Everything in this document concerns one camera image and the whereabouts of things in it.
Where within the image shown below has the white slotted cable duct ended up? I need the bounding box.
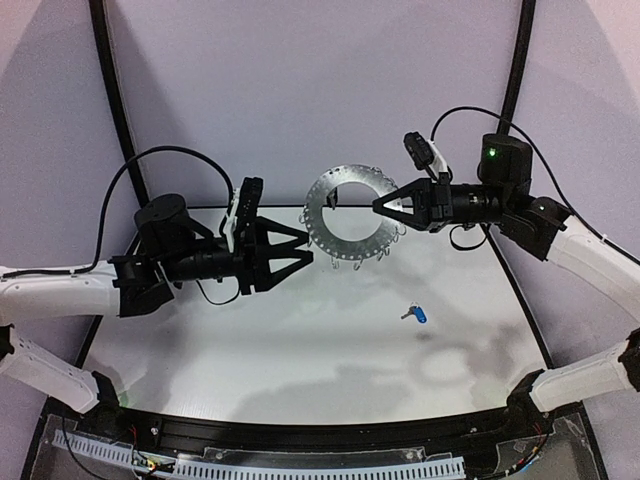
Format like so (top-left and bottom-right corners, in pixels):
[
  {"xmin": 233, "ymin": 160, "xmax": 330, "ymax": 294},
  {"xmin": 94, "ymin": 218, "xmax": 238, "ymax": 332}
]
[{"xmin": 49, "ymin": 429, "xmax": 466, "ymax": 479}]

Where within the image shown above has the key with black tag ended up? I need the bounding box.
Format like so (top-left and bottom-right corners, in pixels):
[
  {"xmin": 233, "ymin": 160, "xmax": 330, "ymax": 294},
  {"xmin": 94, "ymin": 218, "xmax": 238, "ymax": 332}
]
[{"xmin": 326, "ymin": 188, "xmax": 338, "ymax": 210}]

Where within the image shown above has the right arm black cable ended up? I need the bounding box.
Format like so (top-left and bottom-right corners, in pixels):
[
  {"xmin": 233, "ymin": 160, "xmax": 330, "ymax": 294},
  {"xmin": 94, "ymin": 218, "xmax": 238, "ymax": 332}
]
[{"xmin": 428, "ymin": 106, "xmax": 631, "ymax": 254}]

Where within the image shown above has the right black frame post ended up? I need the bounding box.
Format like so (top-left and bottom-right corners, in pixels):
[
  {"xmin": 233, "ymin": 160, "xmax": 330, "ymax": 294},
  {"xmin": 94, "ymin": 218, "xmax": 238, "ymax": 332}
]
[{"xmin": 496, "ymin": 0, "xmax": 537, "ymax": 134}]

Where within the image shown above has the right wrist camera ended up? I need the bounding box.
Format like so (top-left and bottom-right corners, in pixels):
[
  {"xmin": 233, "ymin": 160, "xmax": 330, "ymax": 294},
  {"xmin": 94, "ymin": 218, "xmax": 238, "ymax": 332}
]
[{"xmin": 403, "ymin": 132, "xmax": 453, "ymax": 182}]

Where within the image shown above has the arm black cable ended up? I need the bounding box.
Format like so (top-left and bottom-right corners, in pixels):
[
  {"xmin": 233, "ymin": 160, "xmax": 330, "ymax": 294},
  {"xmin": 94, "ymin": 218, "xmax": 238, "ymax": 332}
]
[
  {"xmin": 0, "ymin": 145, "xmax": 241, "ymax": 305},
  {"xmin": 428, "ymin": 106, "xmax": 631, "ymax": 254}
]

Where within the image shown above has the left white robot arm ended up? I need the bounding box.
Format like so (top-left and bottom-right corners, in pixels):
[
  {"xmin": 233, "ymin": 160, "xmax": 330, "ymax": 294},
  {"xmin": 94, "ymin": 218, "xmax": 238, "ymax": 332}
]
[{"xmin": 1, "ymin": 194, "xmax": 313, "ymax": 415}]

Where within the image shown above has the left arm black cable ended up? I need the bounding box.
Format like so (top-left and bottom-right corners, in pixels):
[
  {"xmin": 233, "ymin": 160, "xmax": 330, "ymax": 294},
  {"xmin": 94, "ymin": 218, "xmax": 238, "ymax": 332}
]
[{"xmin": 0, "ymin": 145, "xmax": 241, "ymax": 305}]

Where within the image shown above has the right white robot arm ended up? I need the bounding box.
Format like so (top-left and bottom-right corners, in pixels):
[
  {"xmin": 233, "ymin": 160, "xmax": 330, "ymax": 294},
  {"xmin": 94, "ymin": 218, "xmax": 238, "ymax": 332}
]
[{"xmin": 372, "ymin": 132, "xmax": 639, "ymax": 414}]

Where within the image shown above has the left black frame post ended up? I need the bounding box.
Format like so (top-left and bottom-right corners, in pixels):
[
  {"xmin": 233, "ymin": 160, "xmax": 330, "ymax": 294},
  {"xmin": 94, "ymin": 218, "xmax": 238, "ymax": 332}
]
[{"xmin": 88, "ymin": 0, "xmax": 151, "ymax": 206}]

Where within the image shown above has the metal keyring disc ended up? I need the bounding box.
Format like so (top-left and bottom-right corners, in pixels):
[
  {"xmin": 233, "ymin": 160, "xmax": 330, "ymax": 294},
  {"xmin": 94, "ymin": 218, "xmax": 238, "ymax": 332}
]
[{"xmin": 299, "ymin": 164, "xmax": 407, "ymax": 270}]

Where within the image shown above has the black front aluminium rail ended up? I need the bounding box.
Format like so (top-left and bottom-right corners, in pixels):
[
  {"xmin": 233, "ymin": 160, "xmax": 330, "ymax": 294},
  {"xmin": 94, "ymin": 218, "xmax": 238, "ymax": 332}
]
[{"xmin": 119, "ymin": 407, "xmax": 516, "ymax": 454}]

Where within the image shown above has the black frame post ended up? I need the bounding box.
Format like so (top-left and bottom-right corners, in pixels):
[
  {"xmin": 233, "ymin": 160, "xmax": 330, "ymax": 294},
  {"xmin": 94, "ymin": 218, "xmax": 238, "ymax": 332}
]
[
  {"xmin": 88, "ymin": 0, "xmax": 151, "ymax": 206},
  {"xmin": 496, "ymin": 0, "xmax": 537, "ymax": 134}
]

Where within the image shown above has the key with blue tag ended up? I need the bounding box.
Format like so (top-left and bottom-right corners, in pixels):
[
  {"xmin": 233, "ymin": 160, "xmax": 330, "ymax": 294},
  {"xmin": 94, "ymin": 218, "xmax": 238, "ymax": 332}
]
[{"xmin": 400, "ymin": 302, "xmax": 428, "ymax": 324}]

